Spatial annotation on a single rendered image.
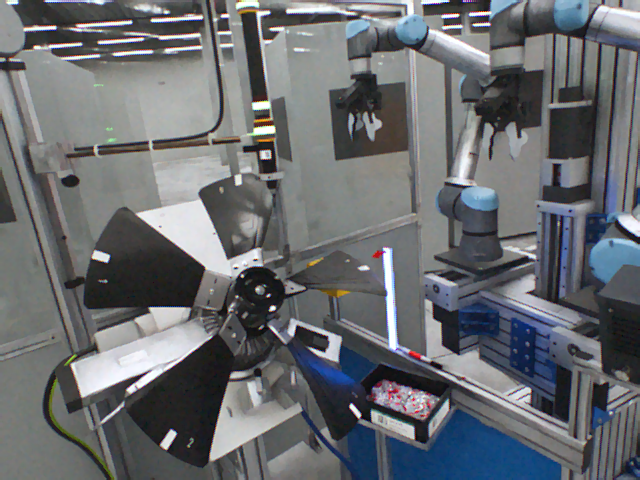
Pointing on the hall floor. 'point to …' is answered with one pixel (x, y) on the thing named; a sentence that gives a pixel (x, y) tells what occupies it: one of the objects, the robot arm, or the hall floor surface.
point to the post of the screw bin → (384, 456)
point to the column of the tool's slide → (51, 261)
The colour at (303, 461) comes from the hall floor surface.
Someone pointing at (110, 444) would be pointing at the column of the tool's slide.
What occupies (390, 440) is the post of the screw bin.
